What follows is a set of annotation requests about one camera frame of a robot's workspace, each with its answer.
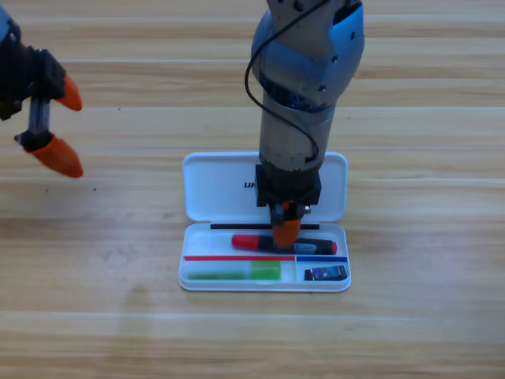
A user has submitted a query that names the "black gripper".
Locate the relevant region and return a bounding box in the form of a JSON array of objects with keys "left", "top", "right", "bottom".
[
  {"left": 255, "top": 163, "right": 323, "bottom": 250},
  {"left": 0, "top": 36, "right": 85, "bottom": 179}
]

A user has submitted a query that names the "red and black marker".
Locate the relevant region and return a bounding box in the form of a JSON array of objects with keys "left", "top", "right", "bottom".
[{"left": 230, "top": 233, "right": 339, "bottom": 256}]

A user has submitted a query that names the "green highlighter pen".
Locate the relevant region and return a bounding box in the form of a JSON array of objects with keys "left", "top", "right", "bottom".
[{"left": 186, "top": 261, "right": 282, "bottom": 282}]

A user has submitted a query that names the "dark blue eraser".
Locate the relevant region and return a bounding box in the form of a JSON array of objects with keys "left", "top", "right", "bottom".
[{"left": 304, "top": 265, "right": 350, "bottom": 283}]

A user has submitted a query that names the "white Unitree pencil case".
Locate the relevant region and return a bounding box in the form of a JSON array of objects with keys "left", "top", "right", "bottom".
[{"left": 178, "top": 151, "right": 353, "bottom": 294}]

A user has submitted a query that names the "thin black cable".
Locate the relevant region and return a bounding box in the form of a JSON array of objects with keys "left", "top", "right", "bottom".
[{"left": 244, "top": 0, "right": 331, "bottom": 163}]

